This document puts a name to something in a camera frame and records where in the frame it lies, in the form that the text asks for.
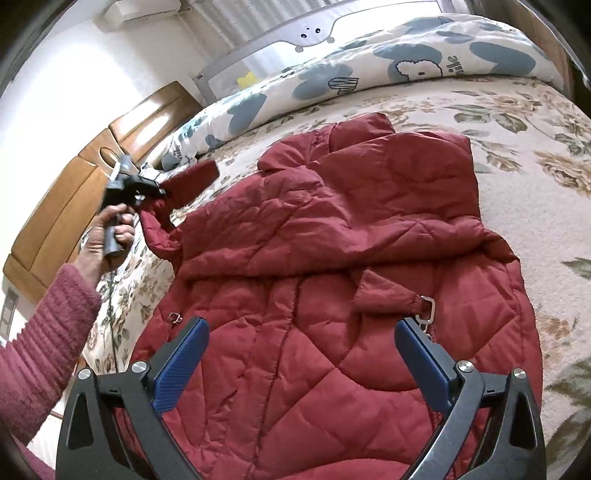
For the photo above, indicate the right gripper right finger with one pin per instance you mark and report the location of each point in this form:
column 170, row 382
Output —
column 512, row 445

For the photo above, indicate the wooden headboard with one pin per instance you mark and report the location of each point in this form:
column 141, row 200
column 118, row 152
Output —
column 51, row 235

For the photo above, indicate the white air conditioner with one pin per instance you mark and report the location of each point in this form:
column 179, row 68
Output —
column 125, row 11

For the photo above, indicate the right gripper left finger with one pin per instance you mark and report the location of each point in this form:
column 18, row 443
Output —
column 90, row 443

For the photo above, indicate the blue and white duvet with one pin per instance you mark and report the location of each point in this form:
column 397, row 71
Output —
column 449, row 45

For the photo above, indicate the grey bed guard rail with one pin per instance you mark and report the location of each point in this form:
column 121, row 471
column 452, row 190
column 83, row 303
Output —
column 308, row 37

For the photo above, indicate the floral bed blanket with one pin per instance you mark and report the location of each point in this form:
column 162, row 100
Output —
column 531, row 148

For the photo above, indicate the window curtain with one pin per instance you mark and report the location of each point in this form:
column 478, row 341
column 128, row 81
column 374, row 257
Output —
column 236, row 21

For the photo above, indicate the red quilted puffer jacket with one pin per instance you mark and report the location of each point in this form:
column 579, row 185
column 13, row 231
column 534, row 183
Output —
column 302, row 271

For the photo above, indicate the person's left hand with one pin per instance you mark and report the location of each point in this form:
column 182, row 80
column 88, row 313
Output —
column 91, row 263

